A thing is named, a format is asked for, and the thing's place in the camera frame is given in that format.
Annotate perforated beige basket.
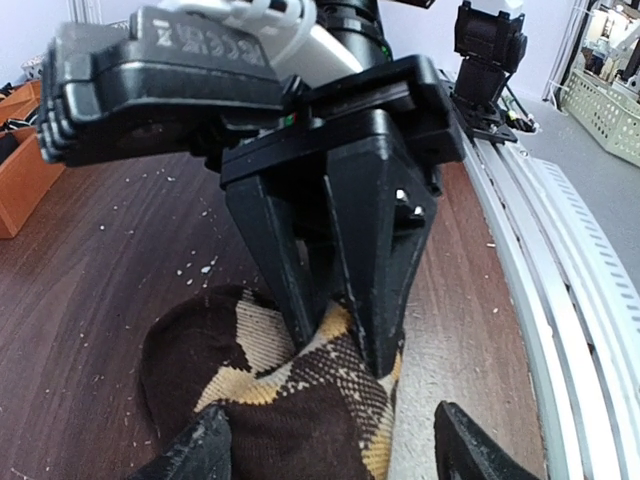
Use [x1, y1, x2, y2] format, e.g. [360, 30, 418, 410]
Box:
[561, 70, 639, 166]

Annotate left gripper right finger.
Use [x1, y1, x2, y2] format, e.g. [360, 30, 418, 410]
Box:
[434, 401, 537, 480]

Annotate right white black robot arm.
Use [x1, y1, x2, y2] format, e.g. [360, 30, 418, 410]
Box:
[36, 1, 527, 377]

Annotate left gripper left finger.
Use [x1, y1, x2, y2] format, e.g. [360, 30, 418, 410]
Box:
[129, 405, 232, 480]

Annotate brown argyle sock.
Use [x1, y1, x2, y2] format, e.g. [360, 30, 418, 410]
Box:
[140, 285, 403, 479]

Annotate aluminium front rail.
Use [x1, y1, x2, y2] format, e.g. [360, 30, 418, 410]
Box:
[464, 138, 639, 479]

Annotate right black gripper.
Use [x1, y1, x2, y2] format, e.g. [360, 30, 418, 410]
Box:
[38, 1, 464, 174]

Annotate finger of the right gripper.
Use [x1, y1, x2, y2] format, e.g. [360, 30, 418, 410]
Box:
[226, 176, 319, 350]
[324, 109, 436, 376]

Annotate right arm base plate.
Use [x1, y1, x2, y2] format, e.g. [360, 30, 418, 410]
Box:
[439, 70, 540, 145]

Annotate wooden compartment tray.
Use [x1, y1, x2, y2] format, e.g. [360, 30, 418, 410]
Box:
[1, 81, 64, 239]

